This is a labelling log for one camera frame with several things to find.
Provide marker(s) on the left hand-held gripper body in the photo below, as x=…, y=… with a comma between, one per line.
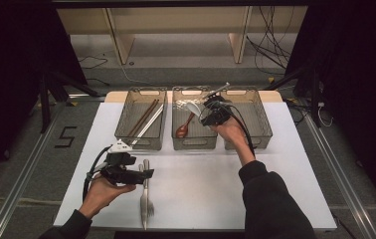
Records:
x=116, y=161

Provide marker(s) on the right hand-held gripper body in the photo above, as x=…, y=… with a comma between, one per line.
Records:
x=222, y=113

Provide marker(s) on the white ceramic spoon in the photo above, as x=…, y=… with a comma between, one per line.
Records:
x=194, y=108

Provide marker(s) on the smoky clear plastic bin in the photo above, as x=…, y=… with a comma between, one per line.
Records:
x=194, y=139
x=259, y=119
x=126, y=113

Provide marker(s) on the brown wooden spoon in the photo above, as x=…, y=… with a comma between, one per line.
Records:
x=182, y=131

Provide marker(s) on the metal fork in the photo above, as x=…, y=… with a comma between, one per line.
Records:
x=150, y=207

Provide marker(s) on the person's right hand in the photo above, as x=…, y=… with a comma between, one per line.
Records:
x=234, y=132

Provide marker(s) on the person's left hand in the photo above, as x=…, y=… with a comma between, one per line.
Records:
x=101, y=195

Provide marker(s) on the light wooden shelf unit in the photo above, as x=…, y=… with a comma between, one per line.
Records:
x=176, y=20

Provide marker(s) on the black metal stand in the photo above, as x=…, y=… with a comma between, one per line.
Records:
x=45, y=99
x=314, y=93

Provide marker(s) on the black overhead beam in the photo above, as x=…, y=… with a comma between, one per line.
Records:
x=176, y=2

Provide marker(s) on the black curtain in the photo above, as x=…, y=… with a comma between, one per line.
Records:
x=358, y=66
x=10, y=66

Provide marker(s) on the short aluminium rail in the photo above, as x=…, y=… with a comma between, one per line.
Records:
x=83, y=96

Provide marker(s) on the aluminium floor rail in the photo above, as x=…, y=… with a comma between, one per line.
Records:
x=345, y=186
x=13, y=195

